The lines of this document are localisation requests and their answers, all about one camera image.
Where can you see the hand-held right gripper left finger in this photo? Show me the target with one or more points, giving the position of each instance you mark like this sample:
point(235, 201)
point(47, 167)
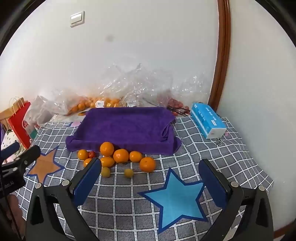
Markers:
point(89, 178)

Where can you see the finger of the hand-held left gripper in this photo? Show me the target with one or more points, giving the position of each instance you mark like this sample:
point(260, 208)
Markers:
point(30, 154)
point(10, 148)

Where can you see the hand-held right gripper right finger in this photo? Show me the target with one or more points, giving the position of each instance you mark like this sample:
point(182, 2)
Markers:
point(212, 185)

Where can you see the small orange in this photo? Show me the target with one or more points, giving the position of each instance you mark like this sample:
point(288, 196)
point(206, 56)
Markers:
point(87, 161)
point(82, 154)

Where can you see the small yellow fruit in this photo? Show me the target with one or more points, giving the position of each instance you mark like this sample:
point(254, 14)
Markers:
point(105, 172)
point(128, 172)

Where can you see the small red fruit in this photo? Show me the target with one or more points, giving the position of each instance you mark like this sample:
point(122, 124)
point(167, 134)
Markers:
point(91, 154)

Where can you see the oblong orange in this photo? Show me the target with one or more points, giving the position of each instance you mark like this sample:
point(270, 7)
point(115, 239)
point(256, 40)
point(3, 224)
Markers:
point(107, 161)

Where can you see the large round orange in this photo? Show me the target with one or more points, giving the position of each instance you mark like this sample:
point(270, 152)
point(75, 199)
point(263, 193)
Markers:
point(107, 148)

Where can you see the medium orange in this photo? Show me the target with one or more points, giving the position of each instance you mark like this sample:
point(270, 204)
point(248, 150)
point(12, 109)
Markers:
point(121, 155)
point(135, 156)
point(147, 164)

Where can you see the purple towel covered tray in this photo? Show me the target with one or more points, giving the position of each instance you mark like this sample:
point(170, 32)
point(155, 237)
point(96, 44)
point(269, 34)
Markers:
point(124, 125)

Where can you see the clear bag of red fruits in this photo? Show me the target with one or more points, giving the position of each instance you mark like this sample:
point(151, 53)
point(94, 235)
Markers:
point(175, 103)

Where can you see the person's left hand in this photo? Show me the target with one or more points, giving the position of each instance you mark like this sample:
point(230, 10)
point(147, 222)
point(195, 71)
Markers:
point(13, 210)

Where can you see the white patterned bag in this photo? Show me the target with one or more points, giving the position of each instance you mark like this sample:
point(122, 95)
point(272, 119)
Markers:
point(9, 139)

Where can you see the red paper bag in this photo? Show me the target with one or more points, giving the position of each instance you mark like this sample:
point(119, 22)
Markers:
point(19, 125)

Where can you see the brown paper bag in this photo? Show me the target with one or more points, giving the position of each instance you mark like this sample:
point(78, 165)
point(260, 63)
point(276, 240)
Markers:
point(5, 115)

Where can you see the white plastic bag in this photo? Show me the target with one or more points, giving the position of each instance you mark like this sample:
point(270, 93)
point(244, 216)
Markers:
point(39, 111)

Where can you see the grey checked star blanket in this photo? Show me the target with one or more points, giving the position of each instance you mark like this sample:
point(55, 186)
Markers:
point(129, 199)

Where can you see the pink paper piece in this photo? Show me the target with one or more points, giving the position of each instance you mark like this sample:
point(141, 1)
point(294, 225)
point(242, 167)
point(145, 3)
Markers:
point(75, 124)

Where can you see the blue tissue pack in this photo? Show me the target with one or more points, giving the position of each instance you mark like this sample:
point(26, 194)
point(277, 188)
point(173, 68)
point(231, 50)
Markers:
point(205, 118)

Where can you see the labelled clear bag of oranges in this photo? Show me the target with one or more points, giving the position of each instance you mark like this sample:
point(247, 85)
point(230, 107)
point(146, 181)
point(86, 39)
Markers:
point(108, 101)

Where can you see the thin black strands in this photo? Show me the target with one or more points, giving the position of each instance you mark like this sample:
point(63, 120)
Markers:
point(179, 109)

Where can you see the crumpled clear plastic bag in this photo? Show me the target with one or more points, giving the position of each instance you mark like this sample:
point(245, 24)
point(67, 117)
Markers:
point(143, 83)

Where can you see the brown wooden door frame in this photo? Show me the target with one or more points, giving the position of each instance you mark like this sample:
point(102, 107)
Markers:
point(223, 46)

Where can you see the white light switch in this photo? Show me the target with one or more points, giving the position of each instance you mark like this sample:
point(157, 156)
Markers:
point(77, 19)

